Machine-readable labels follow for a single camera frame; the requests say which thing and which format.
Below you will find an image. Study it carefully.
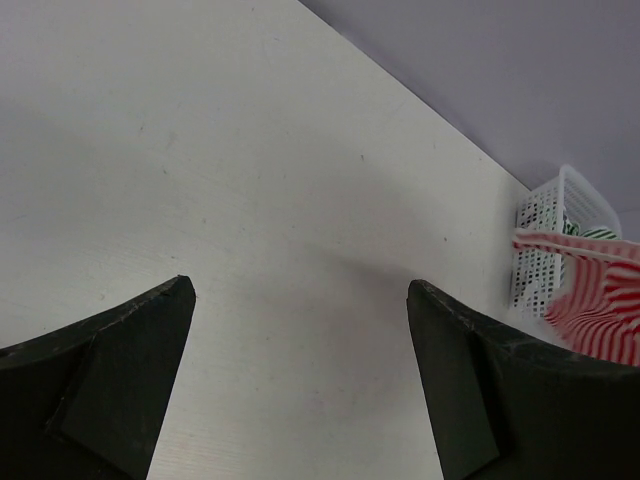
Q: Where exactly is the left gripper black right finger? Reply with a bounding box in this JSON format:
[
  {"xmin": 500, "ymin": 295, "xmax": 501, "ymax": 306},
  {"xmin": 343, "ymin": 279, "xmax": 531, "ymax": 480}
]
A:
[{"xmin": 407, "ymin": 280, "xmax": 639, "ymax": 479}]

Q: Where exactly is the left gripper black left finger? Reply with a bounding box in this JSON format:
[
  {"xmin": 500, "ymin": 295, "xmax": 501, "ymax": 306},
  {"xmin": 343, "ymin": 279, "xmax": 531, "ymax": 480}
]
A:
[{"xmin": 1, "ymin": 276, "xmax": 195, "ymax": 479}]

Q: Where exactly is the red white striped tank top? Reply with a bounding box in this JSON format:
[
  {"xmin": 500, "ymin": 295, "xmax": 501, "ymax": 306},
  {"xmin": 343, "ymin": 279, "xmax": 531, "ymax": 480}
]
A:
[{"xmin": 544, "ymin": 237, "xmax": 639, "ymax": 367}]

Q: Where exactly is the green white striped tank top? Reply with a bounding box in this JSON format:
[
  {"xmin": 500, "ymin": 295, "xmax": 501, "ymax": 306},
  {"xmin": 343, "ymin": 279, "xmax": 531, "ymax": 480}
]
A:
[{"xmin": 561, "ymin": 208, "xmax": 621, "ymax": 240}]

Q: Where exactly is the white perforated plastic basket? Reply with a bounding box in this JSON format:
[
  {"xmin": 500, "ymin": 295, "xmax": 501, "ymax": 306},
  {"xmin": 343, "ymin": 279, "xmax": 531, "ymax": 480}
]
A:
[{"xmin": 510, "ymin": 165, "xmax": 622, "ymax": 321}]

